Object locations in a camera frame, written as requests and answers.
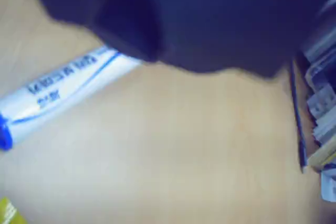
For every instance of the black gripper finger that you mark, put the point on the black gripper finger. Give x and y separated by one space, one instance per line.
236 24
105 6

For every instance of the blue capped white marker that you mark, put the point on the blue capped white marker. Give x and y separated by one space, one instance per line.
65 93

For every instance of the white grey stacked boxes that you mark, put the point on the white grey stacked boxes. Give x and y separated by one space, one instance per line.
324 103

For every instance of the yellow stick sachet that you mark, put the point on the yellow stick sachet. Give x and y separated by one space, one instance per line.
9 212

